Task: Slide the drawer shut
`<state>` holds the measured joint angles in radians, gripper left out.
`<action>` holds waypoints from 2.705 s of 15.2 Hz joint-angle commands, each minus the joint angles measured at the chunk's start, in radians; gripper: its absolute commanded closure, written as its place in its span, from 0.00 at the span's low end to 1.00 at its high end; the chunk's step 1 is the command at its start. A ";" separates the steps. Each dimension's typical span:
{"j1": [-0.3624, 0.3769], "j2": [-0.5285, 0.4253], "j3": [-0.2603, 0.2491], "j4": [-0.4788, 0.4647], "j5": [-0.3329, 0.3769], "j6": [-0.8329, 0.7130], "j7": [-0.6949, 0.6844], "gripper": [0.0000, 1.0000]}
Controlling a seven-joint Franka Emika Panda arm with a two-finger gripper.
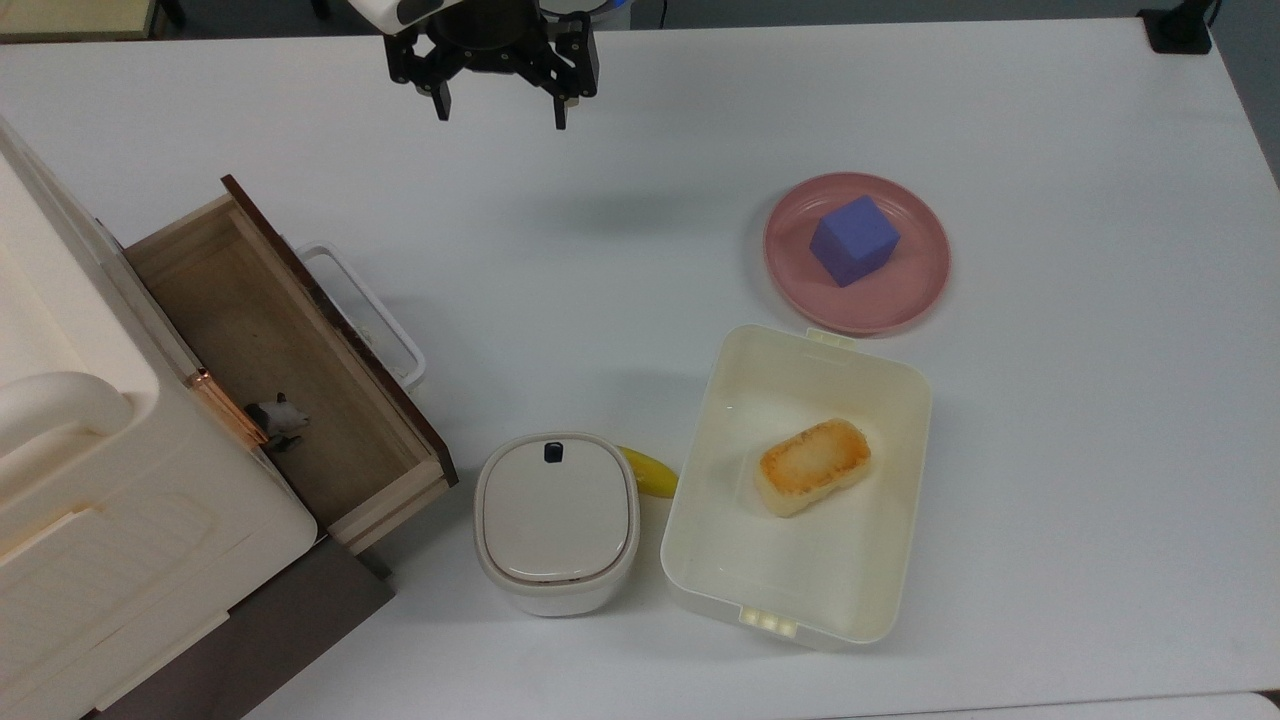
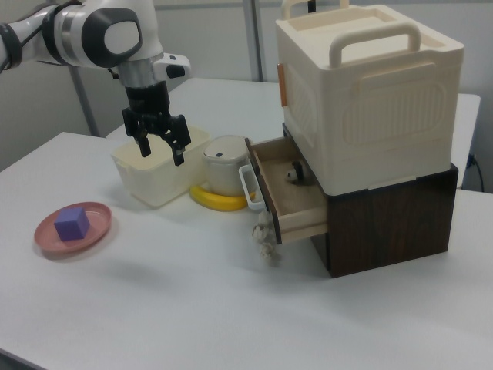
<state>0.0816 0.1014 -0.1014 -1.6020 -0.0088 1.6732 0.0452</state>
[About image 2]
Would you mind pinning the cream open plastic bin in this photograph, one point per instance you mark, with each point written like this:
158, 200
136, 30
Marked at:
154, 181

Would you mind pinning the grey metal frame post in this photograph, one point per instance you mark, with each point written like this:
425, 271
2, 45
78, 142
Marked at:
86, 104

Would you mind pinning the pink plate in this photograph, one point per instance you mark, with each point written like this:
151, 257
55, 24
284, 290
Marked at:
96, 231

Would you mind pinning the purple cube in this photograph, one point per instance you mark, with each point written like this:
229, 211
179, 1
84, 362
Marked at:
71, 225

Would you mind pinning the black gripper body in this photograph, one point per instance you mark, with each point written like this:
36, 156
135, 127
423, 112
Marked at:
148, 100

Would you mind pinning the small panda figurine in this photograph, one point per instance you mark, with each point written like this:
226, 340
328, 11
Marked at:
294, 173

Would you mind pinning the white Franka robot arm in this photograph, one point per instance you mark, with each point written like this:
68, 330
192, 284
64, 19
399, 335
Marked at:
77, 34

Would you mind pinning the dark wood drawer cabinet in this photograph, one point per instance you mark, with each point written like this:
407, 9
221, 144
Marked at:
385, 223

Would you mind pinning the yellow toy banana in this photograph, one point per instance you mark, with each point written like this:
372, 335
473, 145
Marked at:
215, 202

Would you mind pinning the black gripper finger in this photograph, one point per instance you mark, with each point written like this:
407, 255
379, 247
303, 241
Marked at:
178, 135
138, 129

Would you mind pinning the white lidded canister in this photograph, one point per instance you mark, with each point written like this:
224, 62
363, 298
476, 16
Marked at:
225, 169

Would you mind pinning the white microwave oven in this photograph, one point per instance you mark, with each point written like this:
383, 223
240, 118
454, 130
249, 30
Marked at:
385, 96

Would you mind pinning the white crumpled cookie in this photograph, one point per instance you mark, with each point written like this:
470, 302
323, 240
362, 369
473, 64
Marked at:
259, 232
267, 252
263, 219

